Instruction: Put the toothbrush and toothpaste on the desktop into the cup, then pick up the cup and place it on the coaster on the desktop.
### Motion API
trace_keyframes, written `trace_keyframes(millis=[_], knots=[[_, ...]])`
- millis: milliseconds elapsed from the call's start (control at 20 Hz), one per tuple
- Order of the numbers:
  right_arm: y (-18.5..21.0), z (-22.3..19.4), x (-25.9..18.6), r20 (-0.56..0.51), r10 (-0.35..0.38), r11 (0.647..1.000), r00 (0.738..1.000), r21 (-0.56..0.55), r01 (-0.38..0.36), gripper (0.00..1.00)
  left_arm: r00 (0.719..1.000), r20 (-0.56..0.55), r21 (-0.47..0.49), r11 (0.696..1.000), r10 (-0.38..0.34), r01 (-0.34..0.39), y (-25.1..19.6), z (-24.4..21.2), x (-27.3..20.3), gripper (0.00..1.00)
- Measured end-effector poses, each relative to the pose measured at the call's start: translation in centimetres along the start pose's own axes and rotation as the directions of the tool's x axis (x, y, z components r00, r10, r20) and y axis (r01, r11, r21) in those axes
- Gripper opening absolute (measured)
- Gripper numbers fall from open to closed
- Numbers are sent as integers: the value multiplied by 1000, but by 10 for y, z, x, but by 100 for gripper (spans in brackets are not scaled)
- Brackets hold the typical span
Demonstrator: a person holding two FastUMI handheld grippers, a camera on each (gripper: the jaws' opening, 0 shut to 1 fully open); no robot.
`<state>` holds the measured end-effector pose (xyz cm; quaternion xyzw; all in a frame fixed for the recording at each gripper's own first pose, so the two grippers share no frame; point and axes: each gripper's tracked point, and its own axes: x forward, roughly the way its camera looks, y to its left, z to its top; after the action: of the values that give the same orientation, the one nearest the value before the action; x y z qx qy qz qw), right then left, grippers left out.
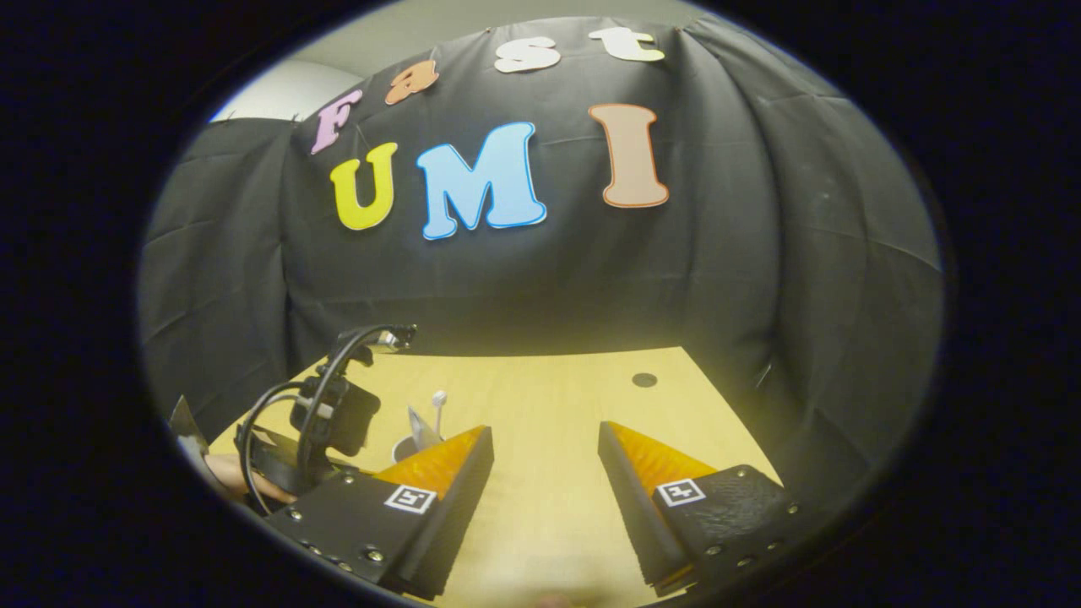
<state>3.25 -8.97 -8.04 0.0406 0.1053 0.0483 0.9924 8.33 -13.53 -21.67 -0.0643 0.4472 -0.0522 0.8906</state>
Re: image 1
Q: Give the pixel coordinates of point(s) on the black backdrop cloth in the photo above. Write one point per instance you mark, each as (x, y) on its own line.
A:
(760, 253)

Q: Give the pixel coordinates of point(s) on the wooden desktop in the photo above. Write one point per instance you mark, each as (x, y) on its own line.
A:
(549, 439)

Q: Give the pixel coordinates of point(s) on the white toothpaste tube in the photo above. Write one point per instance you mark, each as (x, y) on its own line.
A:
(420, 429)

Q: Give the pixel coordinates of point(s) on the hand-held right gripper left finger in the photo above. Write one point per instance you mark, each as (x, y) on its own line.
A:
(460, 498)

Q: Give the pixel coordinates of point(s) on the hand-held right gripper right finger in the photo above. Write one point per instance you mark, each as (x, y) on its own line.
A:
(629, 498)

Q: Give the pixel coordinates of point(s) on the white pink toothbrush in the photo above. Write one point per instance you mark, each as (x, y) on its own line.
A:
(438, 398)

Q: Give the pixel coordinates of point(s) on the white cup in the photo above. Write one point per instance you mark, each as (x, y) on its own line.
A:
(404, 449)

